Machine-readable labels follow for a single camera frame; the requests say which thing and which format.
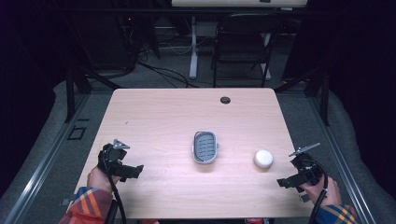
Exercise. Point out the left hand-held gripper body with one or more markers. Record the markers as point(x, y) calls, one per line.
point(112, 155)

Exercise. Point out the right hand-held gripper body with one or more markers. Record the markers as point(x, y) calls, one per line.
point(306, 169)

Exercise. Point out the round white soap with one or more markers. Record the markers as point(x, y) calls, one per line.
point(263, 159)

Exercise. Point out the grey soap dish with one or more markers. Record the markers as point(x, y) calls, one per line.
point(205, 151)

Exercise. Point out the person's right hand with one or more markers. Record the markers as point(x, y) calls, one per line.
point(323, 190)

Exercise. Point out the person's left hand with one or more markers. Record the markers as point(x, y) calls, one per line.
point(99, 179)

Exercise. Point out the small red white object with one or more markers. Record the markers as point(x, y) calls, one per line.
point(256, 221)

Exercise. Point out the black metal stand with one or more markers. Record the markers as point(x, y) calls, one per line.
point(323, 93)
point(72, 93)

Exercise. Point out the dark equipment case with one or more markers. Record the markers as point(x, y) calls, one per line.
point(106, 40)

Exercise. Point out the white desk leg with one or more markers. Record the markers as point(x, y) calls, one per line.
point(193, 49)

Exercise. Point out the black folding chair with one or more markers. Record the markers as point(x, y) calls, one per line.
point(243, 46)

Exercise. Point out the white desk top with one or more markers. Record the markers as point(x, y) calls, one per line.
point(239, 3)

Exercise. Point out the aluminium floor rail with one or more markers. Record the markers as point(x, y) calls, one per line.
point(342, 168)
point(37, 174)

